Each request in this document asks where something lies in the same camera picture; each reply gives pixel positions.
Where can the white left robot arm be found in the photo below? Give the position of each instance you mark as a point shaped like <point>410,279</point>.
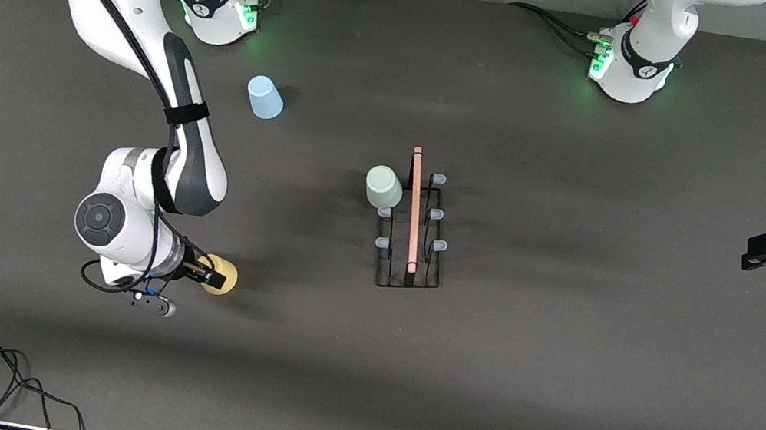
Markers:
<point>642,64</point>

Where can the light blue plastic cup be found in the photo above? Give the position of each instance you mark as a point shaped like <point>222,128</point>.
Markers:
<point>265,98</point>

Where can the pale green plastic cup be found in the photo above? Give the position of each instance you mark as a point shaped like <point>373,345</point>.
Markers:
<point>383,188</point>

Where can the yellow plastic cup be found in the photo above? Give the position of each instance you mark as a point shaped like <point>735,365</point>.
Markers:
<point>226,277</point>

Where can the dark grey table mat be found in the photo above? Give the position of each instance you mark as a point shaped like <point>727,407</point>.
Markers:
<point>480,379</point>

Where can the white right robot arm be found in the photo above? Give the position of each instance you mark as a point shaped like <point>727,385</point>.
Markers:
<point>84,25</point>

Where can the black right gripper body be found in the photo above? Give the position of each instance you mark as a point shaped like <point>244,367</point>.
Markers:
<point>187,266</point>

